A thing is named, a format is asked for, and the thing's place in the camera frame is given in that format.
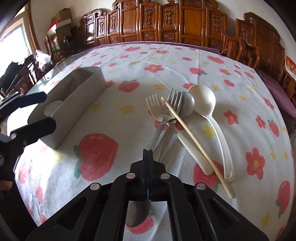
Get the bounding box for metal fork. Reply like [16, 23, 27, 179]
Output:
[154, 91, 183, 162]

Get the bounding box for dark wooden chair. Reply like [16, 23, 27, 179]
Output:
[1, 54, 44, 97]

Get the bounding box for white spoon in organizer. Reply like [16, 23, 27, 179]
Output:
[44, 100, 63, 117]

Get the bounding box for white plastic bag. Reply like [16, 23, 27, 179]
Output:
[36, 50, 53, 72]

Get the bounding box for grey utensil organizer box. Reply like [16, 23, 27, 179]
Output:
[28, 66, 106, 149]

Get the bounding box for cream plastic fork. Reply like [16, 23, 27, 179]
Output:
[145, 93, 214, 176]

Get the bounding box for wooden chopstick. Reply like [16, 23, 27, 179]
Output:
[161, 97, 235, 199]

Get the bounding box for strawberry flower tablecloth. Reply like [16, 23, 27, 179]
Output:
[15, 43, 295, 240]

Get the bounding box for stacked cardboard boxes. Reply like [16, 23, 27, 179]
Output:
[47, 8, 72, 49]

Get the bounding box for cream plastic spoon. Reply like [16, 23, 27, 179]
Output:
[188, 84, 234, 183]

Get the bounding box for purple bench cushion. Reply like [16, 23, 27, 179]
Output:
[256, 70, 296, 118]

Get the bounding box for red sign card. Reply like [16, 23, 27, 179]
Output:
[285, 55, 296, 80]

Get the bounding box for metal spoon with face handle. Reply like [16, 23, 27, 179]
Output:
[146, 88, 195, 151]

